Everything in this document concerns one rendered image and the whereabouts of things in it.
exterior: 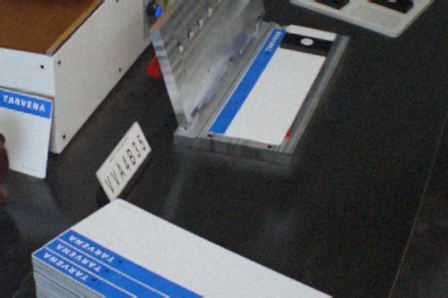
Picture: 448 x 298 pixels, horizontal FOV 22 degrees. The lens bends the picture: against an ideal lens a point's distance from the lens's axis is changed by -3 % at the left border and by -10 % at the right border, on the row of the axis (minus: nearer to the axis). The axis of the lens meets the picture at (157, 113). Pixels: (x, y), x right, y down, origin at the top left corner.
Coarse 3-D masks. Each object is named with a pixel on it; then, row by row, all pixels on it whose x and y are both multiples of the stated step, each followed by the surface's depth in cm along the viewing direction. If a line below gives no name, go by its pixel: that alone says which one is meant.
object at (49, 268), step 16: (32, 256) 168; (48, 256) 167; (48, 272) 167; (64, 272) 164; (80, 272) 164; (48, 288) 169; (64, 288) 166; (80, 288) 163; (96, 288) 161; (112, 288) 161
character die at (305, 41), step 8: (288, 32) 236; (288, 40) 234; (296, 40) 234; (304, 40) 234; (312, 40) 234; (320, 40) 234; (328, 40) 234; (288, 48) 233; (296, 48) 232; (304, 48) 231; (312, 48) 231; (320, 48) 232; (328, 48) 231
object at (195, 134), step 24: (264, 24) 242; (336, 48) 233; (240, 72) 225; (336, 72) 228; (216, 96) 219; (312, 96) 218; (192, 120) 209; (312, 120) 214; (192, 144) 209; (216, 144) 207; (240, 144) 205; (264, 144) 205; (288, 144) 205
